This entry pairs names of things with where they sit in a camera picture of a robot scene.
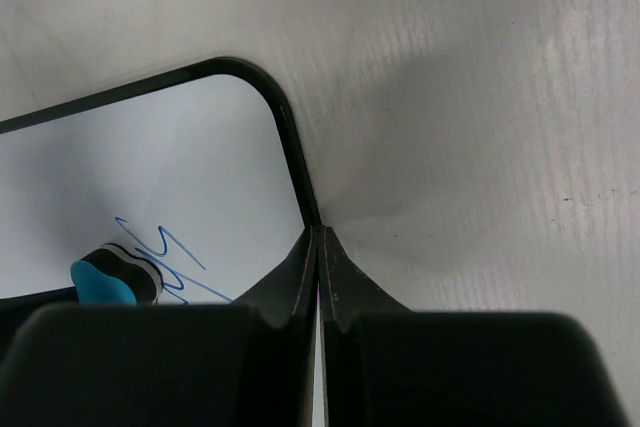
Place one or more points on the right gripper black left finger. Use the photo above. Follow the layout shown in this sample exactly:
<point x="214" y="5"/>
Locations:
<point x="246" y="363"/>

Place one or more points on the white whiteboard black rim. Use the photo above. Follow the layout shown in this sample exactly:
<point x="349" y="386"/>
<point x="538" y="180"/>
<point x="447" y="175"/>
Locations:
<point x="199" y="170"/>

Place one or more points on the blue whiteboard eraser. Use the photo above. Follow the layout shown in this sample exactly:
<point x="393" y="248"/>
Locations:
<point x="112" y="275"/>

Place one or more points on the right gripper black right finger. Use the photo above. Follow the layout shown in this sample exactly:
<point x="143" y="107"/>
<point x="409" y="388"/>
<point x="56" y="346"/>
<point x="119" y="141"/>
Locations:
<point x="386" y="365"/>

